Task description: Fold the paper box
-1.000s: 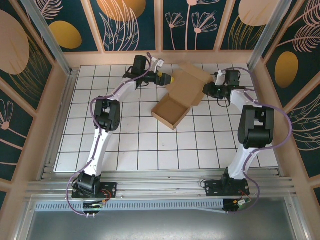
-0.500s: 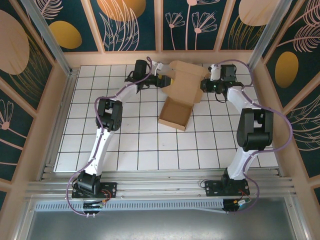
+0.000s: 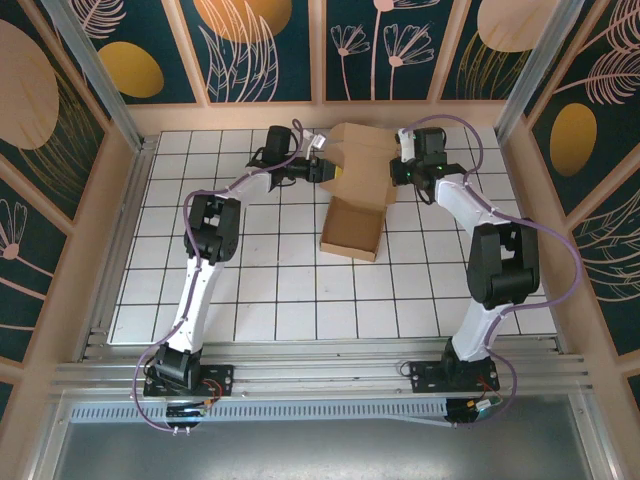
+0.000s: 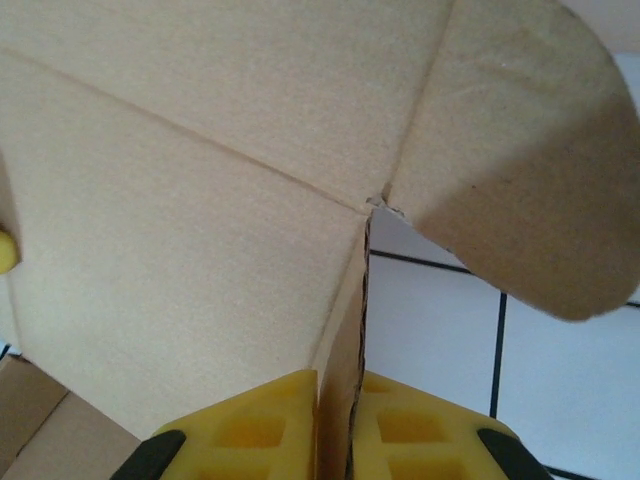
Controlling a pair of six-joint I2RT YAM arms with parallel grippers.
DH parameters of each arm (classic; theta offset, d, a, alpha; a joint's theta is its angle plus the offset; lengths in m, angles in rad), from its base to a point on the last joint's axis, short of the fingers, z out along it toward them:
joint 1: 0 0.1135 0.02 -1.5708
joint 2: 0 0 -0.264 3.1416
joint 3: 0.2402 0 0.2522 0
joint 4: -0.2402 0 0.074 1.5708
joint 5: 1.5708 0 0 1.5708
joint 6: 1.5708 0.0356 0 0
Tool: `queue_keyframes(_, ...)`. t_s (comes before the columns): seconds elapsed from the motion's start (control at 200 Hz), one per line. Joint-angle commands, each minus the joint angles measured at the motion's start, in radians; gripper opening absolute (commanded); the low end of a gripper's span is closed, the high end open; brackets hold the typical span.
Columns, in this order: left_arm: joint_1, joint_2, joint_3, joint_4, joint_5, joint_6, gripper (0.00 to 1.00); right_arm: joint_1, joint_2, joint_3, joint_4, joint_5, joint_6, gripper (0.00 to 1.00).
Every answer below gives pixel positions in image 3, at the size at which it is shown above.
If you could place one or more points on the brown cardboard paper box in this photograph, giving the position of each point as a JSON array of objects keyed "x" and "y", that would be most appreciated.
[{"x": 360, "y": 200}]

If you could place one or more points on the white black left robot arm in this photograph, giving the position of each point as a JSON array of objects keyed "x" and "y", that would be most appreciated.
[{"x": 197, "y": 300}]

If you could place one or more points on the small controller circuit board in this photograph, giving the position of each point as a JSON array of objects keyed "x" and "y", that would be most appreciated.
[
  {"x": 187, "y": 412},
  {"x": 480, "y": 410}
]

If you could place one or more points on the grey metal sheet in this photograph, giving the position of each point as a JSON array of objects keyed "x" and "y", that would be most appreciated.
[{"x": 320, "y": 450}]

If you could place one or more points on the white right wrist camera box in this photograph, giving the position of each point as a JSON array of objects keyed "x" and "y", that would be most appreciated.
[{"x": 406, "y": 145}]

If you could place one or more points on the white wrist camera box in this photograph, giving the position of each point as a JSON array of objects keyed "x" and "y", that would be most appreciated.
[
  {"x": 406, "y": 145},
  {"x": 315, "y": 140}
]

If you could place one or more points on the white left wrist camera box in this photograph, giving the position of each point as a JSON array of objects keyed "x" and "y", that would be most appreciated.
[{"x": 315, "y": 140}]

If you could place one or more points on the aluminium corner post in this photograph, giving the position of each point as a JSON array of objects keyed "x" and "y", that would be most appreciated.
[
  {"x": 532, "y": 75},
  {"x": 95, "y": 75}
]

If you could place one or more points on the aluminium table frame rails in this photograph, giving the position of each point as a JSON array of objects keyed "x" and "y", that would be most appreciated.
[{"x": 320, "y": 380}]

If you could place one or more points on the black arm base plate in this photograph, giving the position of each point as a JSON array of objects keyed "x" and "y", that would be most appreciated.
[
  {"x": 425, "y": 377},
  {"x": 215, "y": 380}
]

